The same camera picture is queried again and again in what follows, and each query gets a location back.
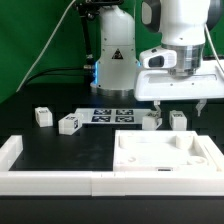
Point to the white square tabletop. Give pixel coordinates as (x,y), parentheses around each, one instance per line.
(183,151)

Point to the white U-shaped fence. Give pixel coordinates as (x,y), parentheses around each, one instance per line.
(51,183)

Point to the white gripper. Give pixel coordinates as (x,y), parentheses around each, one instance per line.
(160,85)

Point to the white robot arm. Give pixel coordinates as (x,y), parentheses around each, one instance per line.
(174,70)

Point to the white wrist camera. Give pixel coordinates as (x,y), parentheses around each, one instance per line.
(158,58)

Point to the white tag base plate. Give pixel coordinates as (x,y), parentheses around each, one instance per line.
(111,115)

